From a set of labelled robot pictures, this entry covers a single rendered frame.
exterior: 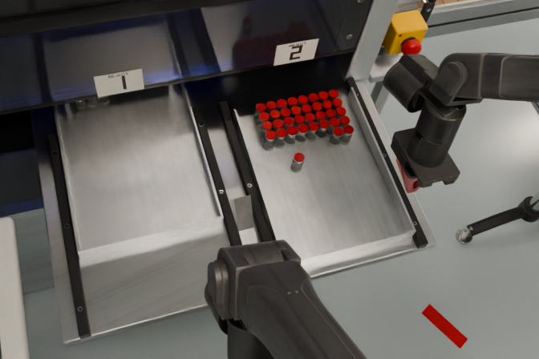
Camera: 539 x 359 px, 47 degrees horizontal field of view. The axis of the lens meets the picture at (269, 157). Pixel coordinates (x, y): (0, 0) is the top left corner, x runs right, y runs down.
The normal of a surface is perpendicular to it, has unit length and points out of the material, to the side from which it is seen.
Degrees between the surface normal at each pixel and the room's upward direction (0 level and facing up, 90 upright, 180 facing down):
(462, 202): 0
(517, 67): 58
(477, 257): 0
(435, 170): 9
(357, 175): 0
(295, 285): 41
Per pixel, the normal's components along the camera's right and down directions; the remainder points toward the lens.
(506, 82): -0.59, 0.20
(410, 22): 0.11, -0.50
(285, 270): 0.04, -0.94
